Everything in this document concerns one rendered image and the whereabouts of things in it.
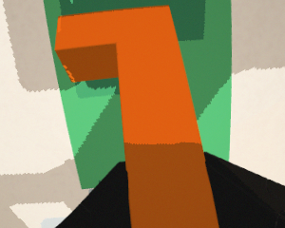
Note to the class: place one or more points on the orange l-shaped part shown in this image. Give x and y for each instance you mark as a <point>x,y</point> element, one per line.
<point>168,186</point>

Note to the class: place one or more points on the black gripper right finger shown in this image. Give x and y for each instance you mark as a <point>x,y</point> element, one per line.
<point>244,199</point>

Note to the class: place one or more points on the grey tray with l-shaped pocket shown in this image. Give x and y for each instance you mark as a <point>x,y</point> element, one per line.
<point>93,115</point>

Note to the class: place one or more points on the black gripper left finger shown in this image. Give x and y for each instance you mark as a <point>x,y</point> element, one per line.
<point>107,205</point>

